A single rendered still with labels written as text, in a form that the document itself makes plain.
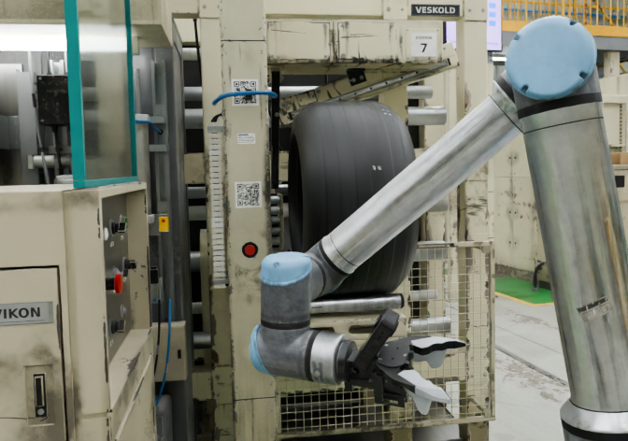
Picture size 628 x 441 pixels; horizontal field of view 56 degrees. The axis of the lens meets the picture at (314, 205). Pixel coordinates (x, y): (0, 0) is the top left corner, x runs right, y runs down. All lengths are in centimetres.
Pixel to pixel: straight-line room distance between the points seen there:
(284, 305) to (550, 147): 50
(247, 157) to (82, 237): 79
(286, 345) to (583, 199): 54
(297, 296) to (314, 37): 117
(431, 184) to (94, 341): 62
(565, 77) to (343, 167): 79
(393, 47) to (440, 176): 107
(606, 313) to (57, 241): 82
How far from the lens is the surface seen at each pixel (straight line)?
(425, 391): 97
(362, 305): 172
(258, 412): 186
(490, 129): 105
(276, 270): 104
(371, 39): 207
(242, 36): 175
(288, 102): 213
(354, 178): 154
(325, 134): 159
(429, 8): 249
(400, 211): 109
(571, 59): 89
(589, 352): 93
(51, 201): 102
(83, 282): 103
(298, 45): 203
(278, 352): 107
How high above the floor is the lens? 129
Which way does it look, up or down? 4 degrees down
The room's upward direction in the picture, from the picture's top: 1 degrees counter-clockwise
